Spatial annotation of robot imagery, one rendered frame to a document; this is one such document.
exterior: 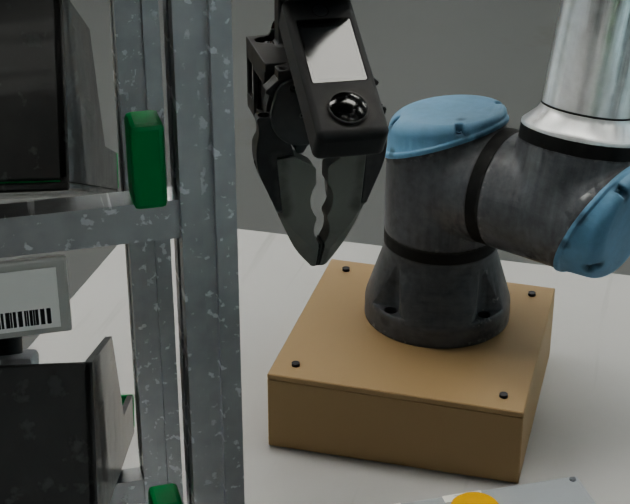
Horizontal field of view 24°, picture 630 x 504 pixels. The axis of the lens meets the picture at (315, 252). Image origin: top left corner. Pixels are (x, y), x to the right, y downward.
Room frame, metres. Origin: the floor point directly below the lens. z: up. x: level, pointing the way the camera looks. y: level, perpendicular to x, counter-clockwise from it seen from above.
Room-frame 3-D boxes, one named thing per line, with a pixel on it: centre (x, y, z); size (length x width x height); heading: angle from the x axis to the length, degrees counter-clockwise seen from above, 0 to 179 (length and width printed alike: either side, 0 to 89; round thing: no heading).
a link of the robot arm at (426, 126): (1.32, -0.13, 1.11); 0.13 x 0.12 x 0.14; 53
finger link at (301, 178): (0.93, 0.02, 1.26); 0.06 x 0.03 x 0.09; 14
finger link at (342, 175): (0.94, -0.01, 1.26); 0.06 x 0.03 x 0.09; 14
